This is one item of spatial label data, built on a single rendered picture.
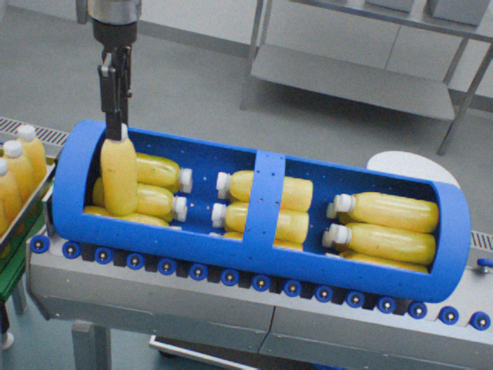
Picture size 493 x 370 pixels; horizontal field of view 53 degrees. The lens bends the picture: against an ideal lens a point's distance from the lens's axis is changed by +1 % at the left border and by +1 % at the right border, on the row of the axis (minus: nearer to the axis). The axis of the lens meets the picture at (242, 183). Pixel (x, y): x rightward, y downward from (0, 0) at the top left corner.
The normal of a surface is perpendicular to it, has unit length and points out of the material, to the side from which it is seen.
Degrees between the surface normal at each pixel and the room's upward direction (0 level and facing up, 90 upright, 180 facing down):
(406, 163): 0
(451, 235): 41
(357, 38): 90
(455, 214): 23
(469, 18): 90
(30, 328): 0
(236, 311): 71
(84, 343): 90
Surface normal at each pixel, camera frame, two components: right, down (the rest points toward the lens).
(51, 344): 0.15, -0.77
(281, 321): -0.04, 0.32
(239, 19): -0.20, 0.59
